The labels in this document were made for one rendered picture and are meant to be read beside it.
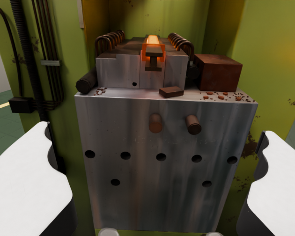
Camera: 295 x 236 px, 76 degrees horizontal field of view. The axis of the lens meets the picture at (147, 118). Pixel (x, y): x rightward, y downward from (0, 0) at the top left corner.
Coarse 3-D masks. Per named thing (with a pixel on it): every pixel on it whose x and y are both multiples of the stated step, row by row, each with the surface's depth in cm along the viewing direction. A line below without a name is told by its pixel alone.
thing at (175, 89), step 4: (160, 88) 41; (164, 88) 41; (168, 88) 41; (172, 88) 41; (176, 88) 41; (180, 88) 41; (160, 92) 41; (164, 92) 39; (168, 92) 39; (172, 92) 39; (176, 92) 40; (180, 92) 40; (164, 96) 40; (168, 96) 39; (172, 96) 40
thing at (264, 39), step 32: (224, 0) 61; (256, 0) 47; (288, 0) 47; (224, 32) 60; (256, 32) 51; (288, 32) 50; (256, 64) 54; (288, 64) 54; (256, 96) 59; (288, 96) 59; (256, 128) 64; (288, 128) 64; (256, 160) 71; (224, 224) 89
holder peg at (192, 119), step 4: (188, 116) 40; (192, 116) 39; (188, 120) 39; (192, 120) 38; (196, 120) 38; (188, 124) 38; (192, 124) 37; (196, 124) 37; (188, 128) 37; (192, 128) 37; (196, 128) 37; (200, 128) 37; (192, 132) 37; (196, 132) 37
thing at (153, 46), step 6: (150, 36) 62; (156, 36) 63; (150, 42) 46; (156, 42) 47; (144, 48) 38; (150, 48) 34; (156, 48) 34; (162, 48) 38; (144, 54) 39; (150, 54) 30; (156, 54) 30; (162, 54) 30; (144, 60) 40; (150, 60) 34; (156, 60) 34; (162, 60) 40; (150, 66) 32; (156, 66) 32
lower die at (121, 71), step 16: (128, 48) 48; (176, 48) 50; (96, 64) 42; (112, 64) 41; (128, 64) 41; (144, 64) 41; (176, 64) 41; (112, 80) 43; (128, 80) 43; (144, 80) 43; (160, 80) 43; (176, 80) 43
